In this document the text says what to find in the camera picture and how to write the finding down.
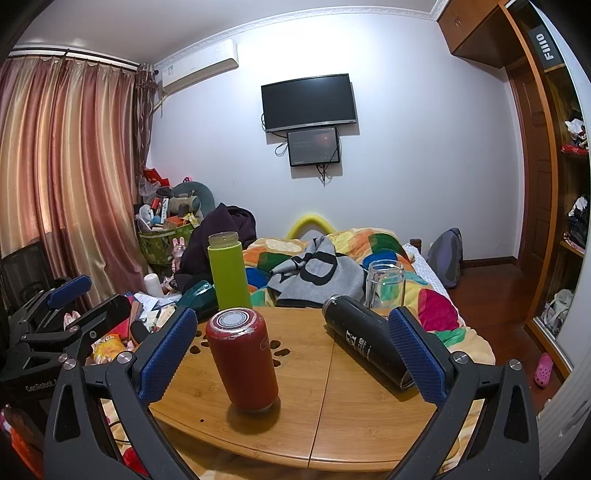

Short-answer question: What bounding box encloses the wooden door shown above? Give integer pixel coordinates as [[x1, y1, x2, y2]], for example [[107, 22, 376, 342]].
[[505, 65, 560, 320]]

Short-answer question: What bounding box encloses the grey patterned scarf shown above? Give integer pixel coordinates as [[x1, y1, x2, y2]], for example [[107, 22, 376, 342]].
[[268, 235, 368, 309]]

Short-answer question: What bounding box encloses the white air conditioner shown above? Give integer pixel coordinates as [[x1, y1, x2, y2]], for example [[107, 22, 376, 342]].
[[154, 39, 240, 96]]

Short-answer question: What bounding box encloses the black wall television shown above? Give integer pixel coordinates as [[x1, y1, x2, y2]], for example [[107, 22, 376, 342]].
[[261, 73, 359, 134]]

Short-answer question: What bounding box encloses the black cup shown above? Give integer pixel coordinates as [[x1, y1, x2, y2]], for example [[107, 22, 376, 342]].
[[322, 295, 416, 392]]

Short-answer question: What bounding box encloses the grey backpack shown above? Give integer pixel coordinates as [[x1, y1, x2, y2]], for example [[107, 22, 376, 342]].
[[426, 227, 464, 289]]

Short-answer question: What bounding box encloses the clear glass cup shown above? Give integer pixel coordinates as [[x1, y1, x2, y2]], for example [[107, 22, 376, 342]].
[[366, 260, 406, 311]]

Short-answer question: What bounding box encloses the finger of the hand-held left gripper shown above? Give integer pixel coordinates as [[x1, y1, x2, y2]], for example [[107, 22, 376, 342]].
[[19, 294, 133, 366], [8, 274, 92, 334]]

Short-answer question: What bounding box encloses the pink bunny toy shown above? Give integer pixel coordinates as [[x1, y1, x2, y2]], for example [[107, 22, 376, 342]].
[[171, 237, 187, 274]]

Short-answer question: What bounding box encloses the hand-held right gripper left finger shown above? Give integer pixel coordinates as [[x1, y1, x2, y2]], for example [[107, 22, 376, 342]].
[[44, 305, 199, 480]]

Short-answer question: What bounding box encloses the black mesh chair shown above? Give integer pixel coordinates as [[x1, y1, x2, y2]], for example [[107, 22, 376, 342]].
[[0, 242, 57, 319]]

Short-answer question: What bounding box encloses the yellow foam arch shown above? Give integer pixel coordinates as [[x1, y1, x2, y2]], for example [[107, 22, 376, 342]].
[[286, 213, 341, 241]]

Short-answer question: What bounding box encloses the green cup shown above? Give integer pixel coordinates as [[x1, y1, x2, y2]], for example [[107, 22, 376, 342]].
[[208, 233, 254, 312]]

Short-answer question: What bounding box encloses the wooden wardrobe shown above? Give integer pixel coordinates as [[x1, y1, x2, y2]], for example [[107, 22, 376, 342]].
[[503, 0, 591, 381]]

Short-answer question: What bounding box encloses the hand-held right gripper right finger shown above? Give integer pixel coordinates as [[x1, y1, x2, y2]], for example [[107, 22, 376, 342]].
[[388, 306, 541, 480]]

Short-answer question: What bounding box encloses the white handbag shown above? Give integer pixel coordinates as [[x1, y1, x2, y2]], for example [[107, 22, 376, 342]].
[[542, 288, 574, 331]]

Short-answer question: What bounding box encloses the small black monitor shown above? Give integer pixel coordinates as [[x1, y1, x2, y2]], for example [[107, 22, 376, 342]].
[[286, 126, 341, 167]]

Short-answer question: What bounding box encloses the red cup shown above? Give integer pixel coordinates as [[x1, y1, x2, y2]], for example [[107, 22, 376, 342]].
[[205, 307, 280, 413]]

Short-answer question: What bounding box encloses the grey plush toy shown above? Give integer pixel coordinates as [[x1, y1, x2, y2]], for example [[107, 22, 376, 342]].
[[167, 181, 216, 219]]

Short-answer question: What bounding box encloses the colourful patchwork blanket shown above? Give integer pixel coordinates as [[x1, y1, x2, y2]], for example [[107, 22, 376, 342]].
[[242, 227, 497, 474]]

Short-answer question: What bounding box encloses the pink curtain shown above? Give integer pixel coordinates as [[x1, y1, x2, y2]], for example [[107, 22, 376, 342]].
[[0, 54, 156, 319]]

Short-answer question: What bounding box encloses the pink clog shoe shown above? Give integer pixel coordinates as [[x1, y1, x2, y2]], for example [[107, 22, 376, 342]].
[[534, 353, 554, 390]]

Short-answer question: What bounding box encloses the dark purple garment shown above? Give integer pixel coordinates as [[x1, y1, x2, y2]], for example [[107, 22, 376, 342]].
[[177, 203, 257, 297]]

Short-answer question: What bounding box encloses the wooden overhead cabinet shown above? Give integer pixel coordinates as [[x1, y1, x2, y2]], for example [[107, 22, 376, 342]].
[[438, 0, 514, 70]]

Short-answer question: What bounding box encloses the teal plastic container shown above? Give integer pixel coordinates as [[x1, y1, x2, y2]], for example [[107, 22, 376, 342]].
[[175, 280, 218, 322]]

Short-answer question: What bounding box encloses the yellow snack packet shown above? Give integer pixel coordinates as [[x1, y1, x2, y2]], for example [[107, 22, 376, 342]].
[[92, 333, 126, 364]]

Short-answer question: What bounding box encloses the green storage basket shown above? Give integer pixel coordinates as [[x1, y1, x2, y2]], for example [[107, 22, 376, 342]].
[[139, 222, 195, 267]]

